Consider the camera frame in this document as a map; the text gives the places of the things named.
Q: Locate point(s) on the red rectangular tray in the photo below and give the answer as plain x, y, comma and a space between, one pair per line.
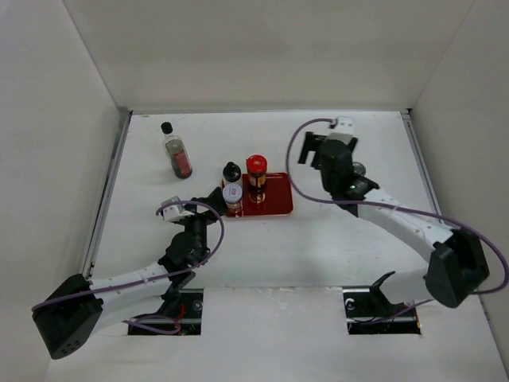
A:
278, 198

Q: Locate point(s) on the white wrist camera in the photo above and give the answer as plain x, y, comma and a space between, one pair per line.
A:
173, 210
342, 129

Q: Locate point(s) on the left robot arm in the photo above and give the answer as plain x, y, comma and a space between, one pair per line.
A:
81, 307

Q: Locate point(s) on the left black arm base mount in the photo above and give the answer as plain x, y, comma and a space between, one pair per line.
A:
180, 315

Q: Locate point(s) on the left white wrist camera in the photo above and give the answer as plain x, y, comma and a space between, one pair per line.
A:
173, 210

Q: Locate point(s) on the white bottle black cap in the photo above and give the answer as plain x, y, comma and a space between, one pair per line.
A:
232, 174

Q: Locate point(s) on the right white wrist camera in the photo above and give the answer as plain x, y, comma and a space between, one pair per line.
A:
342, 129

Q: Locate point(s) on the dark sauce glass bottle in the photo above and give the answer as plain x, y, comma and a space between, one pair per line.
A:
176, 152

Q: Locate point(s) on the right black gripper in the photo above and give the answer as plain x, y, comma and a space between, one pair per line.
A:
312, 143

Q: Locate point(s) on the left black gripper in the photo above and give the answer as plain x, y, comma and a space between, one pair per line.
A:
214, 201

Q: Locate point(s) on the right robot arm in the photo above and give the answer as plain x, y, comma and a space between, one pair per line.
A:
455, 260

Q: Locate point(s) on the small jar pink label lid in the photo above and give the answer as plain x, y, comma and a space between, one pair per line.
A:
233, 196

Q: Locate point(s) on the red lid sauce jar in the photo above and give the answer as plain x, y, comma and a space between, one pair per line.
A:
256, 177

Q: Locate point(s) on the silver lid jar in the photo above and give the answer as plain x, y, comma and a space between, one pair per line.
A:
359, 169

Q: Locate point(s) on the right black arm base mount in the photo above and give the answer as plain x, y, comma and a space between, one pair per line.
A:
369, 312

